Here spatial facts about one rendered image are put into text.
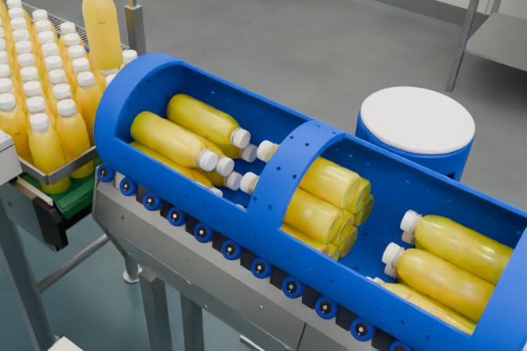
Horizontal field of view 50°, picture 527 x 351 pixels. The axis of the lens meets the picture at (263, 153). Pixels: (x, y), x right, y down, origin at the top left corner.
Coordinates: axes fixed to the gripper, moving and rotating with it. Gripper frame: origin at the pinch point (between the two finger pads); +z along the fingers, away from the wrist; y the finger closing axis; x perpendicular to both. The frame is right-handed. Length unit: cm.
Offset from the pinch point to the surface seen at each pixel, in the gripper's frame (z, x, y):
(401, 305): 24, -83, -13
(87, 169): 46.2, -1.4, -11.4
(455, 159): 37, -71, 41
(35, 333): 99, 6, -34
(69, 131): 34.0, -0.1, -13.0
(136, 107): 26.1, -13.1, -3.4
